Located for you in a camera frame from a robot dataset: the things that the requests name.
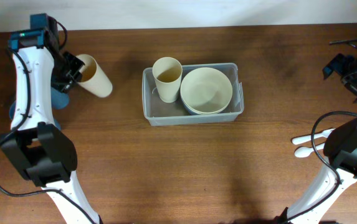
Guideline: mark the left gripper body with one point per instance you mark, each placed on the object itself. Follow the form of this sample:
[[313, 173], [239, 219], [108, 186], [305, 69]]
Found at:
[[68, 71]]

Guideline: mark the cream cup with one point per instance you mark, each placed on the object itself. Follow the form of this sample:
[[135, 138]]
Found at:
[[167, 72], [94, 78]]

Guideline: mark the blue cup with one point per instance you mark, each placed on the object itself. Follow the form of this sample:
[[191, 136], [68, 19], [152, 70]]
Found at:
[[59, 100], [11, 113]]

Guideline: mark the blue cup front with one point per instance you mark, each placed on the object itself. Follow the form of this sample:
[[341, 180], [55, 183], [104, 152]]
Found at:
[[11, 113]]

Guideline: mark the cream cup front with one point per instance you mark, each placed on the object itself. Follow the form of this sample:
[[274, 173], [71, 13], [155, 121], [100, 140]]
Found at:
[[167, 72]]

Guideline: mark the blue bowl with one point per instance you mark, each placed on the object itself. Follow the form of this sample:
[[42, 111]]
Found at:
[[195, 112]]

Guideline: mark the cream bowl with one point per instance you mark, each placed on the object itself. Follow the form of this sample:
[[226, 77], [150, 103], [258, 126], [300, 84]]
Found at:
[[207, 108], [206, 84]]

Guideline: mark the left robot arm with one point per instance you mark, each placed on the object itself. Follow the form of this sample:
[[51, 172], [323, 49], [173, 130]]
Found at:
[[35, 146]]

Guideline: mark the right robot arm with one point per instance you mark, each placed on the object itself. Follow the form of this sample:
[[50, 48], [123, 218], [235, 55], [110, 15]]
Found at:
[[338, 155]]

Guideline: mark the clear plastic container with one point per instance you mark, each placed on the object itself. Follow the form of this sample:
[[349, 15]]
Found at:
[[159, 113]]

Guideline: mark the white plastic fork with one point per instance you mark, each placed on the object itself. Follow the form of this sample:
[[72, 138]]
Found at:
[[307, 138]]

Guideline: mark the white plastic spoon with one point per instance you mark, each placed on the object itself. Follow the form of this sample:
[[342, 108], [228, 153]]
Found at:
[[303, 151]]

